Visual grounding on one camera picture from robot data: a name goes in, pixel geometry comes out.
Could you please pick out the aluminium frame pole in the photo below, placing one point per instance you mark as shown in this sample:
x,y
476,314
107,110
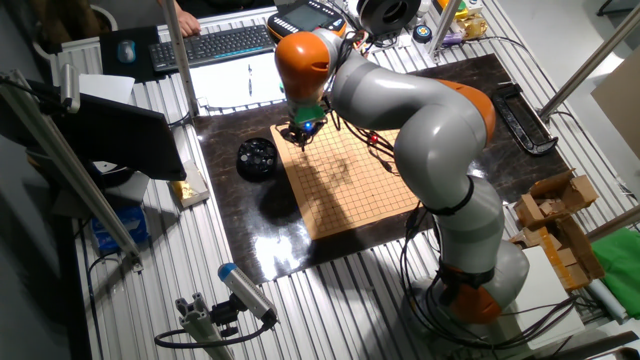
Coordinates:
x,y
179,55
590,62
65,165
444,25
615,224

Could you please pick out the round black blue badge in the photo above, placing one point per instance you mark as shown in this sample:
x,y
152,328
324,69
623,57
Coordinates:
x,y
422,34

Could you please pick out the grey computer mouse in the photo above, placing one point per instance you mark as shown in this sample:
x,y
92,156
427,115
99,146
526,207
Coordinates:
x,y
126,51

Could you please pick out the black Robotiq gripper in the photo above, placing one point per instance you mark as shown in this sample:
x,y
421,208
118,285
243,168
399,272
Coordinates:
x,y
307,129

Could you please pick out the purple tube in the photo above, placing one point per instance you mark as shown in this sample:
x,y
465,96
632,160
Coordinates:
x,y
451,39

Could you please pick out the person's bare forearm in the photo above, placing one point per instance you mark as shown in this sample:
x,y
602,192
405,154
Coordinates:
x,y
170,6

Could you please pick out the green cloth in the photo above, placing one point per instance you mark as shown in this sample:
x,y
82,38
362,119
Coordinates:
x,y
620,270

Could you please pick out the black bowl of black stones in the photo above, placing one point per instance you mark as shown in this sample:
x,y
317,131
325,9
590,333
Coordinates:
x,y
256,160

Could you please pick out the aluminium camera mount profile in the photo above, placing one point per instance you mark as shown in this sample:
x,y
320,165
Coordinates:
x,y
200,325

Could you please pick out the blue tissue pack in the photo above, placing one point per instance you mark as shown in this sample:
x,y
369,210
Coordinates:
x,y
120,227

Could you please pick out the black silver pen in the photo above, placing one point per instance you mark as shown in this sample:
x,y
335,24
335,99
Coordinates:
x,y
250,80

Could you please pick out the black computer keyboard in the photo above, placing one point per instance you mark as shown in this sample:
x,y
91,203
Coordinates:
x,y
210,47

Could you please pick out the yellow gold clutter pile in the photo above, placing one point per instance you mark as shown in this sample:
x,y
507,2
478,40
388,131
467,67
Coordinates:
x,y
467,22

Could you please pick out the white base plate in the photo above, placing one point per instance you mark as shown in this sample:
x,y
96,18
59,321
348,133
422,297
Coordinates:
x,y
545,300

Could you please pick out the black mouse pad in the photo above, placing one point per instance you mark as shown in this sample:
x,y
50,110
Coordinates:
x,y
110,65

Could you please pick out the small wooden block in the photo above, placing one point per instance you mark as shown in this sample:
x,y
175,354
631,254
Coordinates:
x,y
189,187

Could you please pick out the person's bare hand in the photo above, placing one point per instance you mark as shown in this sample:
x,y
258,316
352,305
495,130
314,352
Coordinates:
x,y
190,24

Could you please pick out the white paper sheet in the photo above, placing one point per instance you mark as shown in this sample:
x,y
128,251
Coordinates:
x,y
230,80

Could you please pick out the cardboard wooden pieces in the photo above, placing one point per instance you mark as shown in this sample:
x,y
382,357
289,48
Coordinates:
x,y
560,220

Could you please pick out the orange black teach pendant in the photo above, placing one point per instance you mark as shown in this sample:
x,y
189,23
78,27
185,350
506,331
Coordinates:
x,y
305,17

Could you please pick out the silver depth camera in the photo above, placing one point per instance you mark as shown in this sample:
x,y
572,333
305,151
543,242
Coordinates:
x,y
247,292

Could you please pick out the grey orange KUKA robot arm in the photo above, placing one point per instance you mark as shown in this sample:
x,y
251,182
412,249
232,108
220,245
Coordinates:
x,y
435,140

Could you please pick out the black flat monitor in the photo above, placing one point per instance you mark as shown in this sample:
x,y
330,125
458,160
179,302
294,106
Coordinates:
x,y
125,135

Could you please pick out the black filament spool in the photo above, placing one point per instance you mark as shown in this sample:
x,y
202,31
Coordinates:
x,y
390,15

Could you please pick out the tan go board mat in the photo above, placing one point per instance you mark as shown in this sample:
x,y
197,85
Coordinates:
x,y
345,200

